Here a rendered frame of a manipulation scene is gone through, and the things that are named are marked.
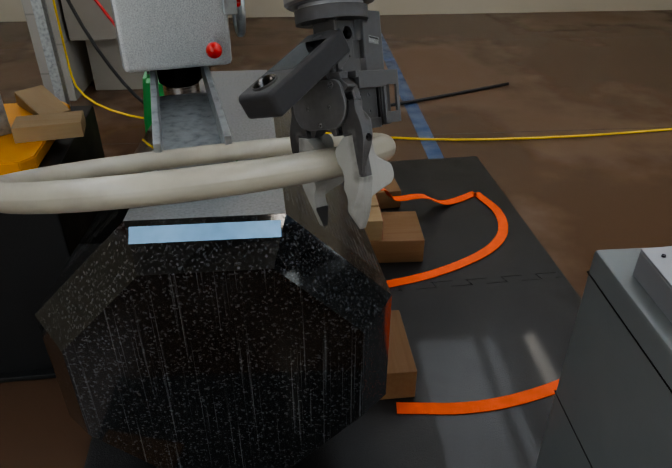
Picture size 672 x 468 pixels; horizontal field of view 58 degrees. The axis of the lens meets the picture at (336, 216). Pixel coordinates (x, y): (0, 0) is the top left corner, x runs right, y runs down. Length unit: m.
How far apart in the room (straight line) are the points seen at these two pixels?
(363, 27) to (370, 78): 0.06
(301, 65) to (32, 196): 0.26
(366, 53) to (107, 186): 0.27
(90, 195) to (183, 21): 0.78
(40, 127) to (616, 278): 1.64
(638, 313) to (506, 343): 1.14
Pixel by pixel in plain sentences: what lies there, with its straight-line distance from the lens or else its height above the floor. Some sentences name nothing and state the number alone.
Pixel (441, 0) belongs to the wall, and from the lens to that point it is 6.83.
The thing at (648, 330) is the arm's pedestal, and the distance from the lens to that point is 1.21.
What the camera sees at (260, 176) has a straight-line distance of 0.54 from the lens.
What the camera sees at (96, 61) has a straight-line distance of 4.80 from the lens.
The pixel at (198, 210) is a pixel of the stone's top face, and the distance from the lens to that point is 1.38.
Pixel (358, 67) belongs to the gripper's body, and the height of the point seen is 1.38.
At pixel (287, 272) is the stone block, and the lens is 1.34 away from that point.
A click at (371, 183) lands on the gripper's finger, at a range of 0.57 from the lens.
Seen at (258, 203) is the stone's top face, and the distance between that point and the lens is 1.38.
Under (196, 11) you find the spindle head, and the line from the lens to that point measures 1.29.
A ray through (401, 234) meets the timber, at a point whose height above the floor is 0.13.
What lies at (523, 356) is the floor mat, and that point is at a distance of 2.29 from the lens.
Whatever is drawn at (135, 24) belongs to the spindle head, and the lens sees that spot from 1.29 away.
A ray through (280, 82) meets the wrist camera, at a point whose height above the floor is 1.39.
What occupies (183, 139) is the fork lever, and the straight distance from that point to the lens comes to 1.10.
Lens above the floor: 1.57
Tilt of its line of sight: 32 degrees down
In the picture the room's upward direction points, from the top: straight up
